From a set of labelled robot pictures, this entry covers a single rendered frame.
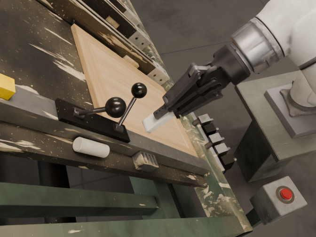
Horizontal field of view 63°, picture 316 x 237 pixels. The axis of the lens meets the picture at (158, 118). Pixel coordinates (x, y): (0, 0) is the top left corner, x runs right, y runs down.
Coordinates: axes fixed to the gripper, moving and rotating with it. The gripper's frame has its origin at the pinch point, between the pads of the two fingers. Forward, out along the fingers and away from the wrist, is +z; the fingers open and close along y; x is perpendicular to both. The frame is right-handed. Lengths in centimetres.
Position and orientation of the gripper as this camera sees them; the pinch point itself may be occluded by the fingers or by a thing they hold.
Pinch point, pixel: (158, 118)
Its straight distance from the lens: 55.2
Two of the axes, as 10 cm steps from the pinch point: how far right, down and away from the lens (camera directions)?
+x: -3.5, -7.8, 5.2
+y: 5.4, 2.8, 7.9
